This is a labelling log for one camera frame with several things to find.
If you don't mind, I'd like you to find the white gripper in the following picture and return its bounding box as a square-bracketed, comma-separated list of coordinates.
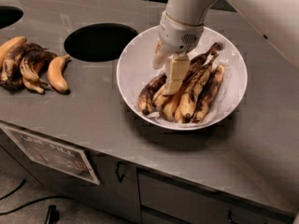
[152, 11, 204, 95]

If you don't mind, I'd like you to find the spotted banana with long stem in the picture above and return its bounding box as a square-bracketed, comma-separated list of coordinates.
[152, 42, 224, 108]

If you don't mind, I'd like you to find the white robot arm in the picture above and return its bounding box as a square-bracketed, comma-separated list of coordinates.
[152, 0, 299, 69]

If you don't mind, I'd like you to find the white round bowl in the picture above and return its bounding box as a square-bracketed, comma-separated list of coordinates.
[117, 27, 248, 131]

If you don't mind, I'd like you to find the yellow hidden bowl banana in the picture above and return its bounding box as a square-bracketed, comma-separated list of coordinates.
[162, 92, 181, 120]

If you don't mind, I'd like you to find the dark leftmost bowl banana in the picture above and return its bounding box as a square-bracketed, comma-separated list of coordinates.
[137, 74, 166, 115]

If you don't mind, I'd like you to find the dark bowl banana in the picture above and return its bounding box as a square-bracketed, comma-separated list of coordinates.
[137, 74, 166, 115]
[191, 64, 225, 123]

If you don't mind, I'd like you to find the spotted middle bowl banana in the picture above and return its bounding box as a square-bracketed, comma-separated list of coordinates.
[175, 54, 218, 123]

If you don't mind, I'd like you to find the dark rightmost bowl banana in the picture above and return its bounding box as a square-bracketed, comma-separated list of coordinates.
[191, 64, 225, 123]

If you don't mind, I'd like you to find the yellow banana on counter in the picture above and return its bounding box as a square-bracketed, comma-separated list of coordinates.
[47, 54, 70, 94]

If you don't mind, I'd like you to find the dark curved banana on counter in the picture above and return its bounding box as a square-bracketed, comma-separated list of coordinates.
[20, 51, 57, 94]

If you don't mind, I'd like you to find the blackened banana on counter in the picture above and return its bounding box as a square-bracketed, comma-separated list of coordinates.
[1, 42, 45, 91]

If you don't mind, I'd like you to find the yellow banana far left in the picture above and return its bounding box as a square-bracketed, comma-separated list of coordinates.
[0, 36, 27, 69]

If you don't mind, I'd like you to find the framed landfill sign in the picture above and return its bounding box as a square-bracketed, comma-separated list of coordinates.
[1, 126, 100, 185]

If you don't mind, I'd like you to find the grey cabinet drawer front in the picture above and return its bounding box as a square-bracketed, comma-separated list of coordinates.
[138, 173, 229, 224]

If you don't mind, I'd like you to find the black object on floor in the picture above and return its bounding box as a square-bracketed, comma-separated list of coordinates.
[44, 205, 60, 224]

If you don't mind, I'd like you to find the black cabinet handle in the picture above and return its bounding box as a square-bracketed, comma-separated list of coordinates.
[115, 161, 126, 183]

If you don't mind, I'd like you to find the black floor cable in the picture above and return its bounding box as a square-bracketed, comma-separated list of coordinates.
[0, 178, 74, 217]

